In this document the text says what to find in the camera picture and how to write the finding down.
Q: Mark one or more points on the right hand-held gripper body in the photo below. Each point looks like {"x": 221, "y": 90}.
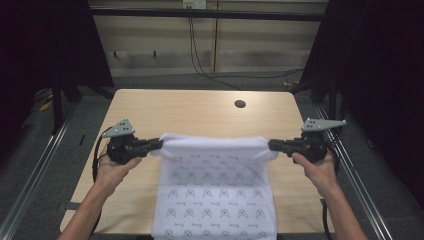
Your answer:
{"x": 310, "y": 146}

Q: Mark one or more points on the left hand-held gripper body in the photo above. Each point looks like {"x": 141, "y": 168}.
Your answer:
{"x": 125, "y": 148}

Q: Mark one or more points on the white patterned cloth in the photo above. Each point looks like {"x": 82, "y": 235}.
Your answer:
{"x": 213, "y": 186}

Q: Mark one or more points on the person's right hand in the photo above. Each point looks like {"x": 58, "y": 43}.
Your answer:
{"x": 316, "y": 173}

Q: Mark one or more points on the person's left hand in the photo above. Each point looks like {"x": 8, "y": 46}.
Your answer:
{"x": 113, "y": 173}

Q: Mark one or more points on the black metal stand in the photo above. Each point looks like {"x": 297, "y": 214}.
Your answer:
{"x": 57, "y": 103}
{"x": 328, "y": 100}

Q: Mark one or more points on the round grey table grommet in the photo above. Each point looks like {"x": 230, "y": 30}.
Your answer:
{"x": 240, "y": 103}

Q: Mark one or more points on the grey tape strip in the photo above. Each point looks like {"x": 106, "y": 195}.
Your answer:
{"x": 65, "y": 206}

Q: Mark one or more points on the yellow object on floor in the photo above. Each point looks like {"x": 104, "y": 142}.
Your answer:
{"x": 45, "y": 106}

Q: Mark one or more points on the black curtain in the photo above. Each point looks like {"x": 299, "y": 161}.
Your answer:
{"x": 43, "y": 43}
{"x": 376, "y": 83}

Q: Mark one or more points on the metal floor rail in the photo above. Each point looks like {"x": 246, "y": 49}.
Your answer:
{"x": 33, "y": 170}
{"x": 356, "y": 180}

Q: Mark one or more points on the black horizontal frame bar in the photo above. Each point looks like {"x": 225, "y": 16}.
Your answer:
{"x": 206, "y": 14}

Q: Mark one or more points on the white wall socket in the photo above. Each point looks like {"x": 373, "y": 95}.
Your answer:
{"x": 194, "y": 4}

